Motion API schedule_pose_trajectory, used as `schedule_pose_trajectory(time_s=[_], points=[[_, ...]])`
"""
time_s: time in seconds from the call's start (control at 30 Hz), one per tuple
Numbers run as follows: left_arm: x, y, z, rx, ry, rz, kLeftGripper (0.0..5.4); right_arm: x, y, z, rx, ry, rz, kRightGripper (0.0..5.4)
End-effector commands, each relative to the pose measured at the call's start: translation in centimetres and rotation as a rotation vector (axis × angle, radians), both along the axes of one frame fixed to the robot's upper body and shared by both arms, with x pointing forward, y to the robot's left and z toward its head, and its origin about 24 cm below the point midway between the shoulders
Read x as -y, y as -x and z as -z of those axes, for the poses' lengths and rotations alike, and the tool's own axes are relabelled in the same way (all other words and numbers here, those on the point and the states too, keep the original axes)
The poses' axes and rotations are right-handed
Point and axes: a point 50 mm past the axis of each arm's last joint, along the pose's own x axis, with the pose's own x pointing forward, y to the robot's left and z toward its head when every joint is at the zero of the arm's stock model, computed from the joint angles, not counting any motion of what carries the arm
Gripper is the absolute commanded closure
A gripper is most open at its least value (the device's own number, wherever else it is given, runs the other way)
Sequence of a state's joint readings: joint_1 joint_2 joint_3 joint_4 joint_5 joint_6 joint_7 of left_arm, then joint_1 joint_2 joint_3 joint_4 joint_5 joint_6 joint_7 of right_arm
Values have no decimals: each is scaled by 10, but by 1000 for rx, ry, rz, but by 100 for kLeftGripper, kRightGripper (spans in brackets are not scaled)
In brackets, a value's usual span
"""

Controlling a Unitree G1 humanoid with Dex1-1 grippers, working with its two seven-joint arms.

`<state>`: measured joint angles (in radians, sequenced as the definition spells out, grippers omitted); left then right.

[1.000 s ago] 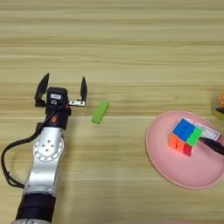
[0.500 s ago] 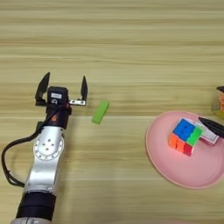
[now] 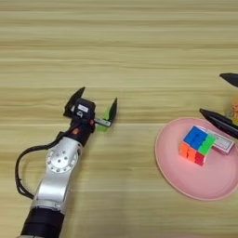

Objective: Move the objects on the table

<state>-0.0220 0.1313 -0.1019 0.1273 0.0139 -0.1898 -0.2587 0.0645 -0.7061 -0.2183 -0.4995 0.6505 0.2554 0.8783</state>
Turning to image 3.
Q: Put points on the pink round plate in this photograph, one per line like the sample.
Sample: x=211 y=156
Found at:
x=192 y=179

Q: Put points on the white and pink card box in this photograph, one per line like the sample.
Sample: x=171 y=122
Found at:
x=223 y=143

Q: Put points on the multicoloured puzzle cube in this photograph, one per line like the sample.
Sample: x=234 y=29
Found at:
x=195 y=138

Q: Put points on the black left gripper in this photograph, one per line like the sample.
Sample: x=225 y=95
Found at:
x=82 y=133

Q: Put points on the left gripper labelled black box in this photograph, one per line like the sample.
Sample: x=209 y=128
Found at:
x=83 y=110

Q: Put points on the green rectangular block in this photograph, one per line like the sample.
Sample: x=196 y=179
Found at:
x=107 y=114

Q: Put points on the orange juice bottle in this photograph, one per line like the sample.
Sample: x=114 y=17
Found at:
x=235 y=108

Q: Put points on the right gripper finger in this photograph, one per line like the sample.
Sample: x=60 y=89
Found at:
x=231 y=78
x=221 y=122

